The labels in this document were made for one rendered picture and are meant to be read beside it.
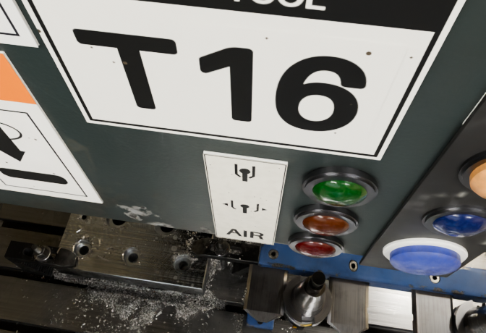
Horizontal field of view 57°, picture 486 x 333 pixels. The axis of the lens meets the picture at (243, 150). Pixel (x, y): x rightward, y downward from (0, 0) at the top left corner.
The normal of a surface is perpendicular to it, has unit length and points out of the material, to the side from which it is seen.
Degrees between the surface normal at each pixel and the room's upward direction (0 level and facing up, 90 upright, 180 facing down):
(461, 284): 0
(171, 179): 90
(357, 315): 0
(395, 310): 0
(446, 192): 90
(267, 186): 90
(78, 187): 90
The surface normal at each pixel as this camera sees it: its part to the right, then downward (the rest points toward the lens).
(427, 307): 0.00, -0.51
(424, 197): -0.15, 0.85
